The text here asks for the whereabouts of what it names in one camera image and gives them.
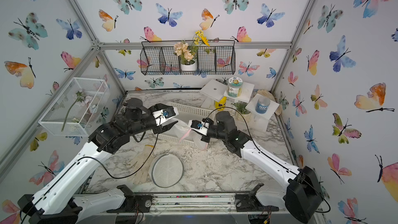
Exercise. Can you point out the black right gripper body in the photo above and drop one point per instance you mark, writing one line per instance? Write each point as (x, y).
(213, 134)

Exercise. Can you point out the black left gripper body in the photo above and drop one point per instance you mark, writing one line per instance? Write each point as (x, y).
(157, 129)

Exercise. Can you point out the white mesh laundry bag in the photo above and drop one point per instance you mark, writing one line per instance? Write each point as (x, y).
(166, 170)

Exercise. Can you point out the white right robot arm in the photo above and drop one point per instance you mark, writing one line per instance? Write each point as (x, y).
(301, 193)

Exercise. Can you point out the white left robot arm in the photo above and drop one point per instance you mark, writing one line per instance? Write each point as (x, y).
(56, 203)

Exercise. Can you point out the white perforated plastic basket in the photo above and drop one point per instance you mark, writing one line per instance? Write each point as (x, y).
(186, 113)

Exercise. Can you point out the yellow plastic bottle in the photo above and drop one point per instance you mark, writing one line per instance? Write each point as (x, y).
(220, 105)

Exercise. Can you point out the cream bubble plant pot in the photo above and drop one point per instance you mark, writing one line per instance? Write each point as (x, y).
(243, 117)

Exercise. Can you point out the green artificial plant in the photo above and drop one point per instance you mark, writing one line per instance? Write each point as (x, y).
(241, 108)

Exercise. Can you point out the white tiered wooden shelf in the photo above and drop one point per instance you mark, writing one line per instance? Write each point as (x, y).
(214, 91)

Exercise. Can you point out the beige work glove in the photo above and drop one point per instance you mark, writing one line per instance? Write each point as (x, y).
(141, 164)

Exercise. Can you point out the green lidded glass jar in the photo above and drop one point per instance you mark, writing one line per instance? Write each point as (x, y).
(234, 86)

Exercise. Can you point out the blue granule jar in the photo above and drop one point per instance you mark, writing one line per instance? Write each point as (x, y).
(262, 105)

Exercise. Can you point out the beige woven fan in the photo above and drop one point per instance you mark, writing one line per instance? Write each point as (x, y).
(267, 94)

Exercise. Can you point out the white pot with flowers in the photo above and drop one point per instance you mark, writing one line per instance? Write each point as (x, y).
(188, 53)

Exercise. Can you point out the pink artificial rose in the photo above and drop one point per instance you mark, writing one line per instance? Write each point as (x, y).
(81, 102)

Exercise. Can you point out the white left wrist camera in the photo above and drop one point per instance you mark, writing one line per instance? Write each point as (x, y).
(162, 109)

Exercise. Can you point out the black wire wall basket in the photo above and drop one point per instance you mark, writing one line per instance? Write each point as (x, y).
(213, 57)

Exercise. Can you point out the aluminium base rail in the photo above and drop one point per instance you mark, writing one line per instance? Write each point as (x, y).
(186, 203)

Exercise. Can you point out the white wire wall basket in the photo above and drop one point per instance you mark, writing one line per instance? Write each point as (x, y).
(52, 119)

